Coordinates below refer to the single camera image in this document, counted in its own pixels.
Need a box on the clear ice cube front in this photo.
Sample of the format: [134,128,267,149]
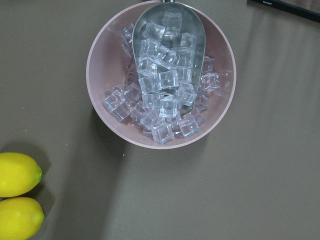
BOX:
[151,123,175,144]

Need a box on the yellow lemon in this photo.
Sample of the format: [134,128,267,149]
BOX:
[0,197,45,240]
[0,152,43,198]

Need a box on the lower yellow lemon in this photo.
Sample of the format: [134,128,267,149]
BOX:
[0,197,45,240]

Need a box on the pink round bowl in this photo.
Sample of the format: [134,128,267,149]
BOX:
[86,0,237,150]

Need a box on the upper yellow lemon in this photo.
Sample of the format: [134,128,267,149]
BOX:
[0,152,43,198]

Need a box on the clear ice cube left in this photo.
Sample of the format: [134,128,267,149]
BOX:
[102,90,126,113]

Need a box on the clear ice cube in scoop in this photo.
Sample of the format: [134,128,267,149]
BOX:
[158,69,179,89]

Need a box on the metal ice scoop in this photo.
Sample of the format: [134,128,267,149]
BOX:
[132,0,206,114]

